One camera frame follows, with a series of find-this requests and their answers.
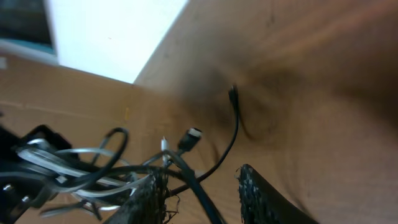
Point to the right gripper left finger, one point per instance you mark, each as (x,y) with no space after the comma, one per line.
(147,204)

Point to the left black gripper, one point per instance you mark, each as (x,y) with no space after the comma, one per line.
(22,185)

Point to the brown cardboard box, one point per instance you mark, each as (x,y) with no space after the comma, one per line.
(80,106)

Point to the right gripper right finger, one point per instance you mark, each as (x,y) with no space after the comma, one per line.
(261,203)

